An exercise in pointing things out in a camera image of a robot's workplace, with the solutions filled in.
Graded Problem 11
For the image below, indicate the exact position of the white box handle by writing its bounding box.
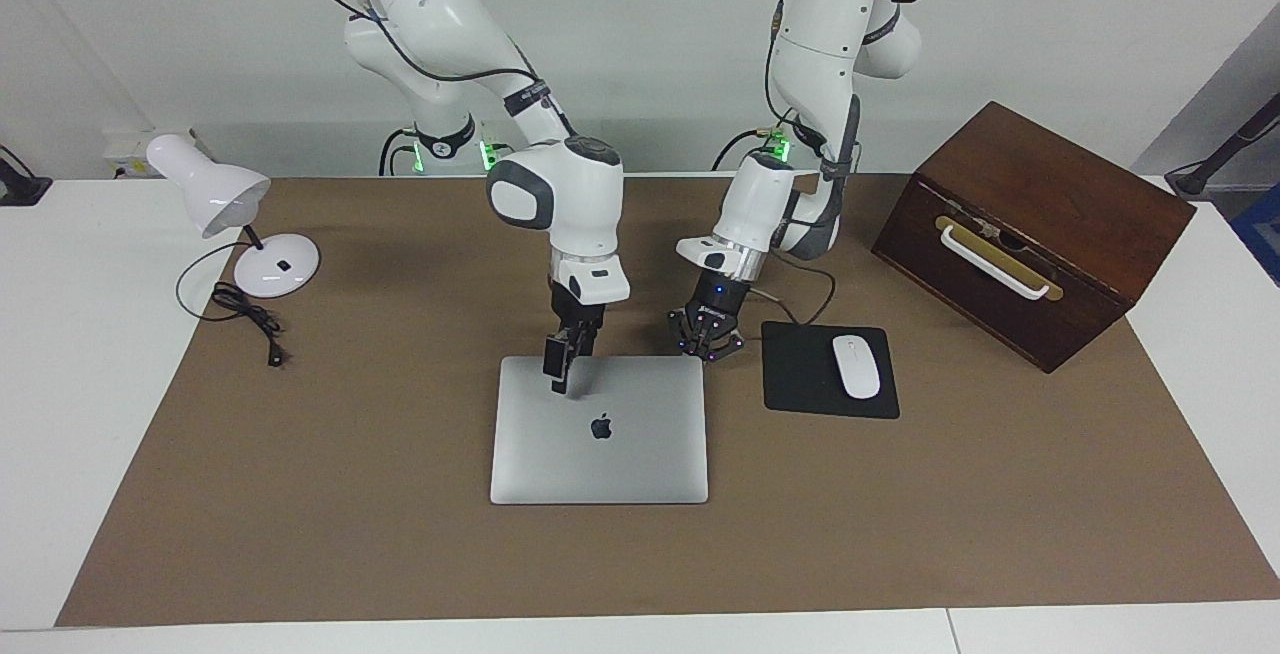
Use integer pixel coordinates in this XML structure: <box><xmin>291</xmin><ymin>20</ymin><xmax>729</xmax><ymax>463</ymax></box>
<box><xmin>940</xmin><ymin>224</ymin><xmax>1051</xmax><ymax>301</ymax></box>

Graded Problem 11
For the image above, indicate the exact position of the brown table mat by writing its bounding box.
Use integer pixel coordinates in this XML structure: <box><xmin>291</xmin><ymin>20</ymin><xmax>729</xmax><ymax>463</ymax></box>
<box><xmin>55</xmin><ymin>174</ymin><xmax>1280</xmax><ymax>628</ymax></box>

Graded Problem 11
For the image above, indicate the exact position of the black clamp mount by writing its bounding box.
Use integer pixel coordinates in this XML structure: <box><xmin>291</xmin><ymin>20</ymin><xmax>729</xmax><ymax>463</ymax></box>
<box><xmin>0</xmin><ymin>146</ymin><xmax>53</xmax><ymax>207</ymax></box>

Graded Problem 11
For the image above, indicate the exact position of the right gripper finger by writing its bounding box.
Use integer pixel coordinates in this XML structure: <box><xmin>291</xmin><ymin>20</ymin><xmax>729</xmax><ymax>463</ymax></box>
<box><xmin>543</xmin><ymin>332</ymin><xmax>571</xmax><ymax>395</ymax></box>
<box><xmin>568</xmin><ymin>319</ymin><xmax>603</xmax><ymax>370</ymax></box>

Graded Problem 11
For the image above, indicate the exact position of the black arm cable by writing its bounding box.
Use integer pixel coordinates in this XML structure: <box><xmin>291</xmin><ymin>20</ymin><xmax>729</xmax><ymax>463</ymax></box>
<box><xmin>310</xmin><ymin>0</ymin><xmax>578</xmax><ymax>135</ymax></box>
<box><xmin>748</xmin><ymin>264</ymin><xmax>839</xmax><ymax>327</ymax></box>

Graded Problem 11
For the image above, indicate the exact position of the white computer mouse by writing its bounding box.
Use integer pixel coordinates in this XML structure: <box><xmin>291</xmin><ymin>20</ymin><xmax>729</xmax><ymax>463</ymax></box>
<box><xmin>832</xmin><ymin>334</ymin><xmax>882</xmax><ymax>401</ymax></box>

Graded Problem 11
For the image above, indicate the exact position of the black base power cable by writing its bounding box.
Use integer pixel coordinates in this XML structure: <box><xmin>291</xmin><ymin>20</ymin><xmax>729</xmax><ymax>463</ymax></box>
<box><xmin>712</xmin><ymin>129</ymin><xmax>791</xmax><ymax>172</ymax></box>
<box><xmin>378</xmin><ymin>129</ymin><xmax>421</xmax><ymax>176</ymax></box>

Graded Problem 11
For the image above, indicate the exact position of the silver laptop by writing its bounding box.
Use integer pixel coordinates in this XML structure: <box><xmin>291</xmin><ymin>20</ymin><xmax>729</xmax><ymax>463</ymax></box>
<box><xmin>490</xmin><ymin>356</ymin><xmax>710</xmax><ymax>506</ymax></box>

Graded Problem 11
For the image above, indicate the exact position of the black lamp power cord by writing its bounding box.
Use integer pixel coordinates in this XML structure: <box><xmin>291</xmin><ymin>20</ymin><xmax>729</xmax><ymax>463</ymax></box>
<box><xmin>176</xmin><ymin>239</ymin><xmax>291</xmax><ymax>370</ymax></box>

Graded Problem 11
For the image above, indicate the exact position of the white desk lamp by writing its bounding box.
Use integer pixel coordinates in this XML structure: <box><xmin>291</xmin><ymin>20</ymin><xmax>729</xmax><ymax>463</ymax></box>
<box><xmin>146</xmin><ymin>133</ymin><xmax>321</xmax><ymax>299</ymax></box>

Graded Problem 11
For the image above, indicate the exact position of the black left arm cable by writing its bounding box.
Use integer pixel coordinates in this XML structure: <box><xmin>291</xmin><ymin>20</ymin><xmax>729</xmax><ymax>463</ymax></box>
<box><xmin>748</xmin><ymin>264</ymin><xmax>839</xmax><ymax>327</ymax></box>

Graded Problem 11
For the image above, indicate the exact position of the white wall socket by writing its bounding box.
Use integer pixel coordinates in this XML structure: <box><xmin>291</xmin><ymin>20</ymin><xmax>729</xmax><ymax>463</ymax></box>
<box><xmin>105</xmin><ymin>129</ymin><xmax>201</xmax><ymax>180</ymax></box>

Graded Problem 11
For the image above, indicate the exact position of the black floor stand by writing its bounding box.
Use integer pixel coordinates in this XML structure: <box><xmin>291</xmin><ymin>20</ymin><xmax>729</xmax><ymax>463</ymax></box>
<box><xmin>1165</xmin><ymin>94</ymin><xmax>1280</xmax><ymax>198</ymax></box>

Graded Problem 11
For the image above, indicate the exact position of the blue crate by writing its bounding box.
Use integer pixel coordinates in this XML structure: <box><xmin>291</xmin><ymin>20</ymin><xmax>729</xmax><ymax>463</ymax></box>
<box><xmin>1232</xmin><ymin>184</ymin><xmax>1280</xmax><ymax>287</ymax></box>

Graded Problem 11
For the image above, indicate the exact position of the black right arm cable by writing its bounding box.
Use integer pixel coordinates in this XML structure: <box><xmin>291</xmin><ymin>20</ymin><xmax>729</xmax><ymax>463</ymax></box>
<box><xmin>310</xmin><ymin>0</ymin><xmax>578</xmax><ymax>135</ymax></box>

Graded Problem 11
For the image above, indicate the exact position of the dark wooden box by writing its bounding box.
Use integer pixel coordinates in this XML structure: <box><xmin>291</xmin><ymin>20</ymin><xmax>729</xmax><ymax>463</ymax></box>
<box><xmin>871</xmin><ymin>101</ymin><xmax>1197</xmax><ymax>375</ymax></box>

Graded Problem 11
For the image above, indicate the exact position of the black mouse pad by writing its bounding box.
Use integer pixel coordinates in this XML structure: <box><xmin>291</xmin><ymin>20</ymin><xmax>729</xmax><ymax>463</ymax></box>
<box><xmin>762</xmin><ymin>321</ymin><xmax>901</xmax><ymax>421</ymax></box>

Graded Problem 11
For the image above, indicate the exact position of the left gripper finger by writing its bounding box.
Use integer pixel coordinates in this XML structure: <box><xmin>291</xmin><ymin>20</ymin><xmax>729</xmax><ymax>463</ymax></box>
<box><xmin>705</xmin><ymin>324</ymin><xmax>747</xmax><ymax>367</ymax></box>
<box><xmin>668</xmin><ymin>309</ymin><xmax>706</xmax><ymax>360</ymax></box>

